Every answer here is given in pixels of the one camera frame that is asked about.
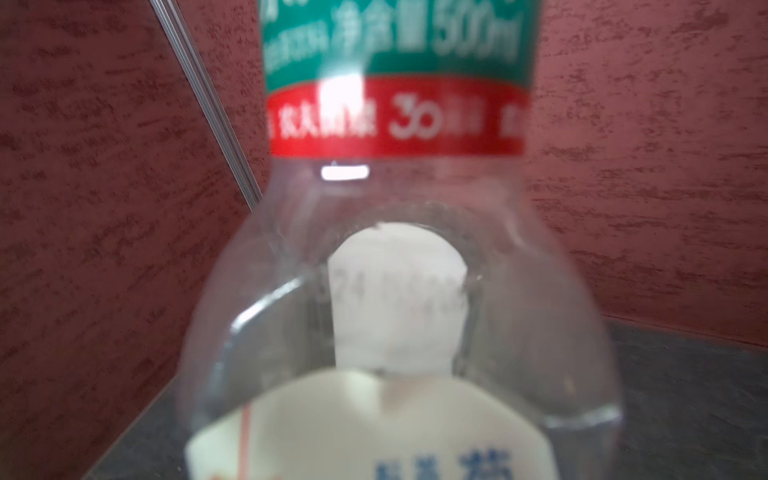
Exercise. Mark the sunflower label tea bottle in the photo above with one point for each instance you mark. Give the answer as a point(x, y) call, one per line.
point(395, 309)

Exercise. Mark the left corner aluminium profile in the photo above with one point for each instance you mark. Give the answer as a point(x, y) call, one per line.
point(181, 40)

